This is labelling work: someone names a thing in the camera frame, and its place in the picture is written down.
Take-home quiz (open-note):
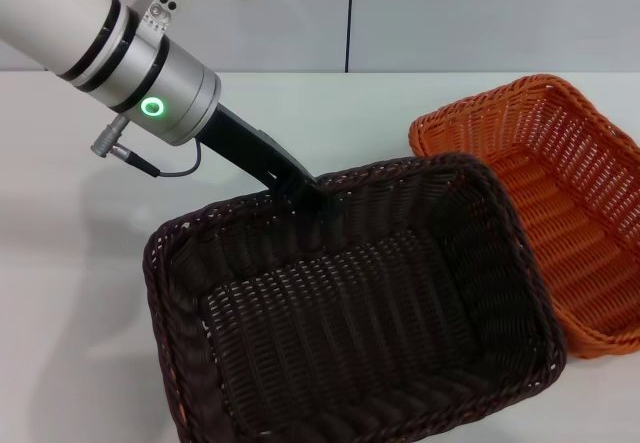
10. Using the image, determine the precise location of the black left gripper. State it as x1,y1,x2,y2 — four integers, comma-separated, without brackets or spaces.
198,104,347,254

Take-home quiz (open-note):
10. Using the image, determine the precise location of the silver camera mounting bracket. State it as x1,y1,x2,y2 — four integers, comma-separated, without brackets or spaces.
131,0,182,40

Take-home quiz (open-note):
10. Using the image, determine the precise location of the orange woven basket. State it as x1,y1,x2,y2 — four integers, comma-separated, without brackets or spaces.
408,73,640,362

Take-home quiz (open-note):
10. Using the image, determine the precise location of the dark brown woven basket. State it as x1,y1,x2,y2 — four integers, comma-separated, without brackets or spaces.
142,152,569,443

